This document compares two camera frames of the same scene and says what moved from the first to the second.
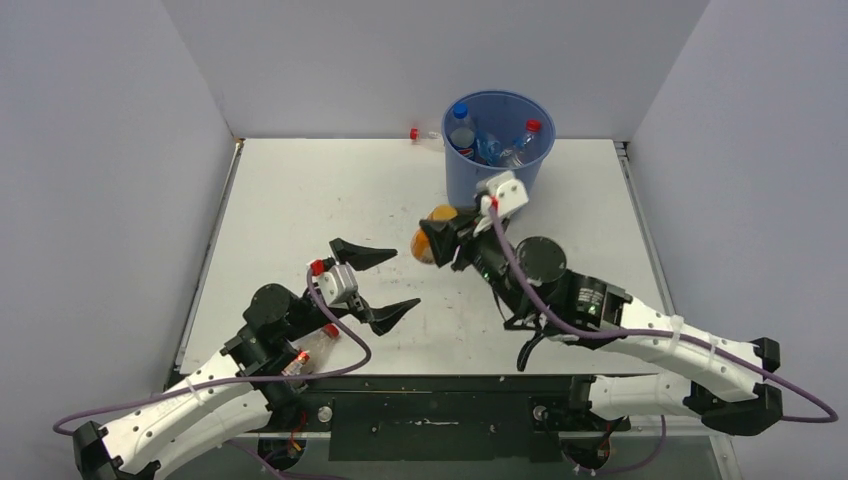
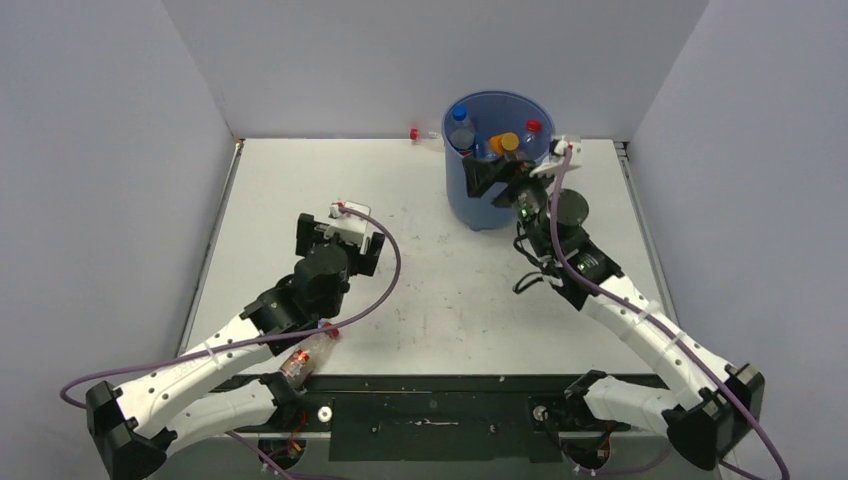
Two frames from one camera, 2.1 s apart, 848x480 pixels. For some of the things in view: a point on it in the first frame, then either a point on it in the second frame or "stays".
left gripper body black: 356,306 to 311,232
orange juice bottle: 421,239 to 507,141
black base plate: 437,420 stays
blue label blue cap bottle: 462,122 stays
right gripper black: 444,237 to 481,174
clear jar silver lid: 462,137 stays
